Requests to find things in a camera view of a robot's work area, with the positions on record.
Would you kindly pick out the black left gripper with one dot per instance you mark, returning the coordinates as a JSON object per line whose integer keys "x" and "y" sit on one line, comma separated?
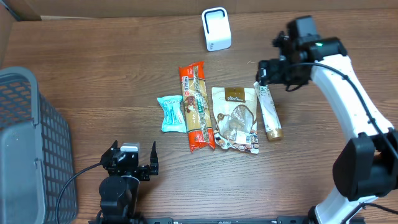
{"x": 146, "y": 172}

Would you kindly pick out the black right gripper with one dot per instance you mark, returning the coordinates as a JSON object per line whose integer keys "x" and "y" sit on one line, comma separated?
{"x": 275, "y": 68}

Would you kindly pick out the teal snack packet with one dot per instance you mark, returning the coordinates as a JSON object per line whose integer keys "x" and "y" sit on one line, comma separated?
{"x": 173, "y": 117}

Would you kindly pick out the white cream tube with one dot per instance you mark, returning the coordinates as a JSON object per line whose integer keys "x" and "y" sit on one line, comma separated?
{"x": 272, "y": 124}

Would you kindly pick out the brown white nut pouch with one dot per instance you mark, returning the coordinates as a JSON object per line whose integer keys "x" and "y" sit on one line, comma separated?
{"x": 235, "y": 111}

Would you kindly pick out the orange spaghetti packet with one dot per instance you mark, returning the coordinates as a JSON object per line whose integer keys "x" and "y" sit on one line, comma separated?
{"x": 196, "y": 107}

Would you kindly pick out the grey plastic basket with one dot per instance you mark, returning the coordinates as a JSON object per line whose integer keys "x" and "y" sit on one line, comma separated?
{"x": 36, "y": 154}

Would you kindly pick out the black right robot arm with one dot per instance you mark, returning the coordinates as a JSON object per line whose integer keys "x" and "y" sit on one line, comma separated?
{"x": 366, "y": 169}

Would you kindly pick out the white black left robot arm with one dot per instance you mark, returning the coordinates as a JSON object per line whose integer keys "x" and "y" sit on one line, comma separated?
{"x": 120, "y": 189}

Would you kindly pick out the white barcode scanner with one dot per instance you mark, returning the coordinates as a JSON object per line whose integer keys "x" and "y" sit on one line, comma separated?
{"x": 216, "y": 29}

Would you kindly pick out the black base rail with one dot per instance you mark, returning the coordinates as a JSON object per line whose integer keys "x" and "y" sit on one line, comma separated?
{"x": 278, "y": 220}

